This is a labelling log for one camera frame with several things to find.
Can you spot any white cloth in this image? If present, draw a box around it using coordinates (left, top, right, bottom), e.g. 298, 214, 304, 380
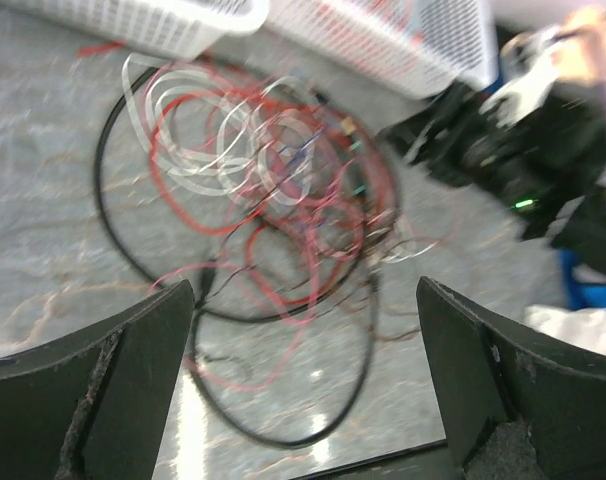
524, 305, 606, 356

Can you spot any thin blue wire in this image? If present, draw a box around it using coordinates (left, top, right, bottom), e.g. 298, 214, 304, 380
287, 129, 329, 171

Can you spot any thin white wire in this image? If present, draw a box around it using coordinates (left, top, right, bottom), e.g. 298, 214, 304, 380
121, 52, 434, 264

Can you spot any thin brown wire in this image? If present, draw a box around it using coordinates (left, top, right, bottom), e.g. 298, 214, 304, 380
282, 199, 424, 346

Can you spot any right white basket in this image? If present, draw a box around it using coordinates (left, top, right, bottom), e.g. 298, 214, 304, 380
266, 0, 499, 99

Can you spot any thick black cable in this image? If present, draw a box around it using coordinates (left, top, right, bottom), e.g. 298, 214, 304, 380
93, 64, 399, 449

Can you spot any white basket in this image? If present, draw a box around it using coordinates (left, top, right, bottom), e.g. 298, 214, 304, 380
3, 0, 270, 60
266, 0, 499, 99

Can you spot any middle white basket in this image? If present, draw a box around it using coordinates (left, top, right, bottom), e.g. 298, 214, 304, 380
3, 0, 270, 60

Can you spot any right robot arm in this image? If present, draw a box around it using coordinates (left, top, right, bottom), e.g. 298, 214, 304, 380
383, 81, 606, 241

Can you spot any beige bucket hat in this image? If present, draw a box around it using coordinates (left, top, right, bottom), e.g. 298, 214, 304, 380
553, 5, 606, 86

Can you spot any thin red wire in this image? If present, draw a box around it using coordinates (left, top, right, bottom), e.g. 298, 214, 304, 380
77, 39, 399, 394

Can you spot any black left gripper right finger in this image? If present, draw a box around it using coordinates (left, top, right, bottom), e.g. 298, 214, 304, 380
416, 277, 606, 479

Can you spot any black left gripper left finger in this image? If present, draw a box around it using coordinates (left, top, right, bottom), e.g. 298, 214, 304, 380
0, 281, 194, 479

